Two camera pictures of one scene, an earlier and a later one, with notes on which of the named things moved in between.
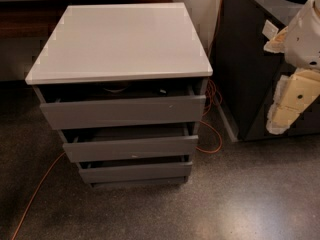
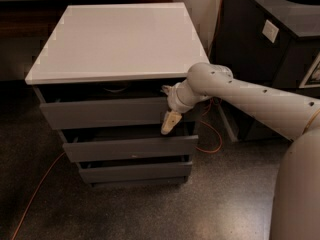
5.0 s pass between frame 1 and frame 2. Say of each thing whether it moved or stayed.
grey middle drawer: stayed
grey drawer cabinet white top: stayed
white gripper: moved
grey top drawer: stayed
